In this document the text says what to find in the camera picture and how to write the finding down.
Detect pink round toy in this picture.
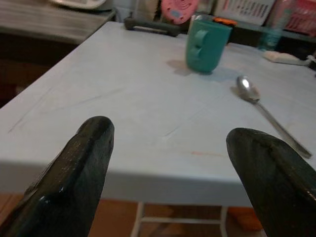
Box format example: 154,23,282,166
160,0,200,25

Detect grey wooden side table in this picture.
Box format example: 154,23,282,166
0,2,117,45

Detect white power strip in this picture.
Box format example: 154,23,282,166
263,50,308,66

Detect silver metal spoon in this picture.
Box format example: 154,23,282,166
236,75,313,158

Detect white metal table frame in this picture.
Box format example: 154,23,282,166
130,201,229,237

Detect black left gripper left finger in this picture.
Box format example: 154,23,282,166
0,116,116,237

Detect teal plastic mug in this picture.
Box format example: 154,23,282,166
185,15,233,74

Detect white plastic basket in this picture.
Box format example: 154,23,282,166
214,0,276,26

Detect orange utility knife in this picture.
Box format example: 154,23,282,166
213,17,237,27

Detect clear plastic water bottle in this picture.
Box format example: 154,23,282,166
258,14,284,51

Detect pink plastic basket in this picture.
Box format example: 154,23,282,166
281,0,316,37

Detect dark grey tool case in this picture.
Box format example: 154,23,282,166
123,17,189,38

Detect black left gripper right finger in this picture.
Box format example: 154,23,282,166
226,127,316,237

